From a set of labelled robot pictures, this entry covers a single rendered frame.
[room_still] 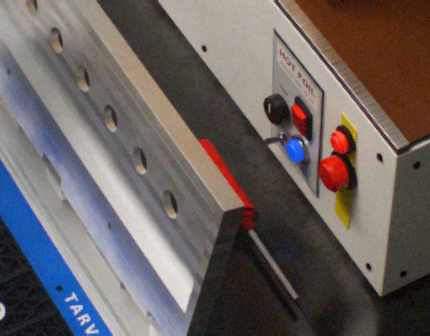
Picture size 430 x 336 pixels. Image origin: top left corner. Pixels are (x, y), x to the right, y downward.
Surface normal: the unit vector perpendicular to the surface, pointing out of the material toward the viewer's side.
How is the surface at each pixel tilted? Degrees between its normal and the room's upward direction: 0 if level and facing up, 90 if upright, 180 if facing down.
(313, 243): 0
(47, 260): 0
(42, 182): 0
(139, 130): 76
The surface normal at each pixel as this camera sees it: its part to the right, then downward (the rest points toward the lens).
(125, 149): -0.85, 0.22
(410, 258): 0.49, 0.67
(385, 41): 0.00, -0.63
